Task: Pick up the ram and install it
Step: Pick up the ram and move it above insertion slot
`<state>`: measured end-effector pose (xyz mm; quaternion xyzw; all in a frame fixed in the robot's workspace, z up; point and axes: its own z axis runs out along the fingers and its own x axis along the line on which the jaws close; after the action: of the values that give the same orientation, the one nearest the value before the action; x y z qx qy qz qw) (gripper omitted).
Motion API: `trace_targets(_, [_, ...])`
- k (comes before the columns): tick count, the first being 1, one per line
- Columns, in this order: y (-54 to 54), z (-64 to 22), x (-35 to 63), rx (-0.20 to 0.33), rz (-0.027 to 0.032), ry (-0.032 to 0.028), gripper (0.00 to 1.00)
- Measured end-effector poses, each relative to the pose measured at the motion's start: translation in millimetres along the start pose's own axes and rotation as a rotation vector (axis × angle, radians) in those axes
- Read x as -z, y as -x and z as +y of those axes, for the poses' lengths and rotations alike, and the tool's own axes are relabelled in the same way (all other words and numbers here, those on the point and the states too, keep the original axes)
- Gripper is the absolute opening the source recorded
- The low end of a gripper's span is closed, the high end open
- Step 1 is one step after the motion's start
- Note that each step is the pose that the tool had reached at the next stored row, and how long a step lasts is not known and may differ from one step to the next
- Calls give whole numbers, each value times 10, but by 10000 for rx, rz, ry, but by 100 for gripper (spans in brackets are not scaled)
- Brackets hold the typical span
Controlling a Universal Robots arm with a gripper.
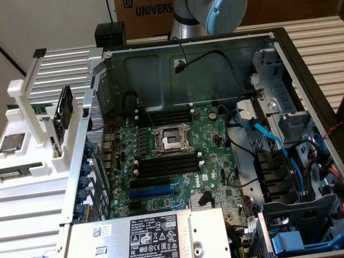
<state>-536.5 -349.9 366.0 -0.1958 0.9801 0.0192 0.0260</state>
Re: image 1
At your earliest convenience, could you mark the green RAM stick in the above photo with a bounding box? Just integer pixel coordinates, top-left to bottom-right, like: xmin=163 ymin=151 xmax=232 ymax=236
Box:
xmin=6 ymin=103 xmax=54 ymax=113
xmin=0 ymin=168 xmax=31 ymax=181

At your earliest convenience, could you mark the black RAM slot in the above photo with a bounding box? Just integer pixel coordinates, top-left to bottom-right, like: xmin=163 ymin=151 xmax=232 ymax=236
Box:
xmin=135 ymin=153 xmax=202 ymax=166
xmin=135 ymin=110 xmax=194 ymax=121
xmin=135 ymin=161 xmax=204 ymax=175
xmin=135 ymin=107 xmax=194 ymax=118
xmin=135 ymin=157 xmax=203 ymax=170
xmin=135 ymin=166 xmax=205 ymax=180
xmin=136 ymin=113 xmax=194 ymax=124

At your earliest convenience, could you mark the silver CPU socket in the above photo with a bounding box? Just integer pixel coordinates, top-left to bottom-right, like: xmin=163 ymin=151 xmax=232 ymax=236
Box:
xmin=150 ymin=123 xmax=193 ymax=158

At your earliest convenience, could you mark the thin metal locking lever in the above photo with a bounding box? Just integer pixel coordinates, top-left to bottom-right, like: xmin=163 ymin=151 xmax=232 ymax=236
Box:
xmin=138 ymin=101 xmax=159 ymax=130

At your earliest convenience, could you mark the green motherboard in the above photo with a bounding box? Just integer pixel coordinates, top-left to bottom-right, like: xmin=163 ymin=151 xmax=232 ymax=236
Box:
xmin=103 ymin=104 xmax=260 ymax=220

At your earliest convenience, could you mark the long black expansion slot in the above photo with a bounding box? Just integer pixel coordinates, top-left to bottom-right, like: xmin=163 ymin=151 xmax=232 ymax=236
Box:
xmin=130 ymin=176 xmax=171 ymax=189

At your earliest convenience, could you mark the open grey PC case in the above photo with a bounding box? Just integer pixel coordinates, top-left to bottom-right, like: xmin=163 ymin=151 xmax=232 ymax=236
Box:
xmin=58 ymin=26 xmax=344 ymax=258

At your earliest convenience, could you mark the blue expansion slot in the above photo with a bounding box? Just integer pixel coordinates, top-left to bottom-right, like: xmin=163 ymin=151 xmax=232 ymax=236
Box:
xmin=128 ymin=185 xmax=174 ymax=199

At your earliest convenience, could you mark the silver finned heatsink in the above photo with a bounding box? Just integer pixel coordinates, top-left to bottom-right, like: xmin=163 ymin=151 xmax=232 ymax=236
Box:
xmin=189 ymin=192 xmax=216 ymax=209

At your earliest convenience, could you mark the black fan shroud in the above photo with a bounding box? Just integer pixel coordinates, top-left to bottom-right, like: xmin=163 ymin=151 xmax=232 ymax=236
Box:
xmin=254 ymin=149 xmax=294 ymax=203

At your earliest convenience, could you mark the grey power supply unit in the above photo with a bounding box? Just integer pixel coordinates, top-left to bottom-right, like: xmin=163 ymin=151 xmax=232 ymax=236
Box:
xmin=63 ymin=207 xmax=232 ymax=258

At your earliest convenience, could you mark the black graphics card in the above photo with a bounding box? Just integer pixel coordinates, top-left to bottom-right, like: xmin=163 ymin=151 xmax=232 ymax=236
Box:
xmin=50 ymin=85 xmax=74 ymax=158

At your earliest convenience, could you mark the brown cardboard box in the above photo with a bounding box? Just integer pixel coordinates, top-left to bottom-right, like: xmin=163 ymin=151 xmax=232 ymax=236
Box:
xmin=114 ymin=0 xmax=344 ymax=41

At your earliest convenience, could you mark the white parts rack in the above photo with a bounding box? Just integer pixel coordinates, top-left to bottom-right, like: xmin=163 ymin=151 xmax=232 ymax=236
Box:
xmin=0 ymin=48 xmax=91 ymax=196

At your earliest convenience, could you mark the grey disk bay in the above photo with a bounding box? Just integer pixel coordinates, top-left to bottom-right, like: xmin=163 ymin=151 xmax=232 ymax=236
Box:
xmin=261 ymin=192 xmax=342 ymax=258

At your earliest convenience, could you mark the silver CPU chip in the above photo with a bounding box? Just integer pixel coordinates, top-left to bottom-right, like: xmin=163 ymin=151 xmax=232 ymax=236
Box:
xmin=0 ymin=132 xmax=26 ymax=154

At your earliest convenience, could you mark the blue plastic disk carrier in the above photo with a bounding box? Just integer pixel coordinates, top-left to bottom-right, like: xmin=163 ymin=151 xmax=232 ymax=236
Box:
xmin=270 ymin=230 xmax=344 ymax=258

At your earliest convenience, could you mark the black looped wire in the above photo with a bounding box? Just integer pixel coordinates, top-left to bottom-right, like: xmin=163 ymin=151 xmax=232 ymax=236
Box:
xmin=122 ymin=91 xmax=141 ymax=109

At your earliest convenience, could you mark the black wire with plug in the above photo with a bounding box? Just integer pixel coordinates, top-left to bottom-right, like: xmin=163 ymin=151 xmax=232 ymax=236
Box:
xmin=171 ymin=37 xmax=263 ymax=97

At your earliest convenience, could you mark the blue SATA wire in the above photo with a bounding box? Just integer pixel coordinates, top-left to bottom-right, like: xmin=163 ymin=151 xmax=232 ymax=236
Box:
xmin=246 ymin=117 xmax=305 ymax=200

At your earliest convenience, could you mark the thin black cable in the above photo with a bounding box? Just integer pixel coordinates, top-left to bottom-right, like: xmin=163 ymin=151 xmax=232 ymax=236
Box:
xmin=105 ymin=0 xmax=117 ymax=23

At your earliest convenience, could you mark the coloured power wire bundle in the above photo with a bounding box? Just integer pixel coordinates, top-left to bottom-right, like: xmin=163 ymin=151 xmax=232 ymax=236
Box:
xmin=319 ymin=156 xmax=344 ymax=187

